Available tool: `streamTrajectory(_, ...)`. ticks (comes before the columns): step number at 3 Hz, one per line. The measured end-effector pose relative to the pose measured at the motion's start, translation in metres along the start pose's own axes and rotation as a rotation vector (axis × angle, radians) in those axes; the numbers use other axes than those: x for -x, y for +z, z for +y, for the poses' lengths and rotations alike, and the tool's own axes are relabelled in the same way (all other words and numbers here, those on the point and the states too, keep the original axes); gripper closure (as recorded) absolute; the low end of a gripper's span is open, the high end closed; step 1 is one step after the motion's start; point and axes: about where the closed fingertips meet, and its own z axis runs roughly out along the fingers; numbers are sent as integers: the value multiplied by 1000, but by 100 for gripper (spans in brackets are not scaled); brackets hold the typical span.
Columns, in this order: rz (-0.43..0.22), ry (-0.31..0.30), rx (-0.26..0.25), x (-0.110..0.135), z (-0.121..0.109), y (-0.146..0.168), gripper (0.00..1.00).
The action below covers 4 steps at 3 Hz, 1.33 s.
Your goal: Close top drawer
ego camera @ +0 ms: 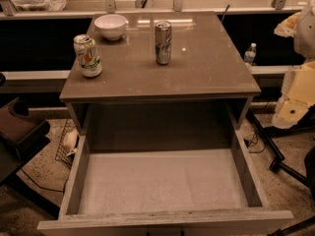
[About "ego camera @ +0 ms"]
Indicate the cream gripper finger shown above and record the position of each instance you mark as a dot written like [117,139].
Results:
[287,28]

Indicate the grey top drawer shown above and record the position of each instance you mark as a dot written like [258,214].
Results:
[178,173]

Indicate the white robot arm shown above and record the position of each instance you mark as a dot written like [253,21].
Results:
[298,89]

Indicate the grey cabinet with glossy top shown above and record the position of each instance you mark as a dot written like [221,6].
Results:
[173,81]

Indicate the clear plastic water bottle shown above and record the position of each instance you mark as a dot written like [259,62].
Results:
[250,54]

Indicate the tall silver drink can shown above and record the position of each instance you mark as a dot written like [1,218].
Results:
[163,34]

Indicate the black stand legs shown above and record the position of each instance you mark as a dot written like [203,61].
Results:
[307,123]

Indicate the white ceramic bowl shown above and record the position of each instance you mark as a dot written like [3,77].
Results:
[110,26]

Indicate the green white soda can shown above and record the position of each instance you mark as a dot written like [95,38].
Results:
[87,55]

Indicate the white object in basket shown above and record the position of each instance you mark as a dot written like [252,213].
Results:
[70,142]

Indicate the wire mesh basket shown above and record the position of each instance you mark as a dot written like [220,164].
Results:
[60,155]

